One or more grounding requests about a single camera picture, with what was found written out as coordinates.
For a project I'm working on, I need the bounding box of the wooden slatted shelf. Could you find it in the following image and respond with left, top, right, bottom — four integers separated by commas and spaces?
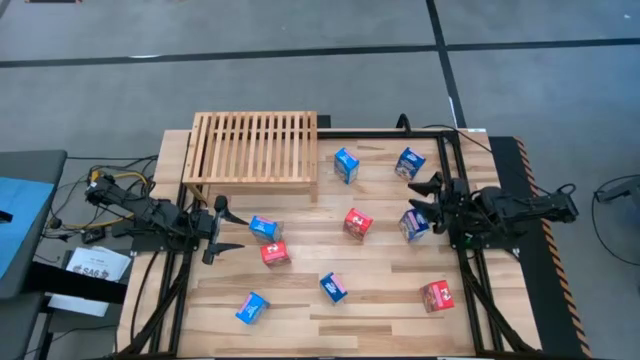
181, 110, 320, 204

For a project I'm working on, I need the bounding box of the yellow cable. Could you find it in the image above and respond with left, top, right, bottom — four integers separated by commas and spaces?
64, 168, 151, 231

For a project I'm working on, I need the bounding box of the white printed paper sheet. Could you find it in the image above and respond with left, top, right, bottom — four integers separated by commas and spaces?
64, 245, 132, 283

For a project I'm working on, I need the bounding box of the white blank paper sheet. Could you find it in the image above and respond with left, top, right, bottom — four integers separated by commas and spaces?
48, 293, 110, 318

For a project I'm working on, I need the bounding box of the blue Rice Krispies cereal box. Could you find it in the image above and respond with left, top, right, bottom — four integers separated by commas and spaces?
248, 215, 284, 244
234, 291, 271, 326
333, 146, 361, 186

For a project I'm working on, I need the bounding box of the blue Frosted Flakes cereal box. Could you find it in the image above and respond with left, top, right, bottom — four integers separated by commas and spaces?
398, 208, 431, 244
319, 271, 349, 305
394, 146, 427, 182

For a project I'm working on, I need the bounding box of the black hazard-striped mat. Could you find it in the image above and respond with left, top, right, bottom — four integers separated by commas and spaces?
488, 135, 594, 359

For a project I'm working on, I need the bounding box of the black cable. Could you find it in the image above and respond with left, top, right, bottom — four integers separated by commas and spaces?
396, 113, 496, 154

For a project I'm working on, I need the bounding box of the grey metal stand leg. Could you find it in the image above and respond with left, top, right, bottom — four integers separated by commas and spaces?
594, 174, 640, 205

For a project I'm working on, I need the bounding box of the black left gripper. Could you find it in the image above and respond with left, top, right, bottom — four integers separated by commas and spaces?
187, 195, 250, 266

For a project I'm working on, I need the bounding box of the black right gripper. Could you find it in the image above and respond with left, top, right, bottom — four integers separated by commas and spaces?
407, 171, 474, 236

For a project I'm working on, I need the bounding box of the black power adapter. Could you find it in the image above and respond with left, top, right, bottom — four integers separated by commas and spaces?
80, 227, 106, 245

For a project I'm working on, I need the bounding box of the red Froot Loops cereal box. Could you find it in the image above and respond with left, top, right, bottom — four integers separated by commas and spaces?
419, 279, 456, 314
342, 207, 375, 242
259, 240, 293, 268

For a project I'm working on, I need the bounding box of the blue cloth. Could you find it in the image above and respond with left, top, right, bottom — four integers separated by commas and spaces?
0, 175, 56, 281

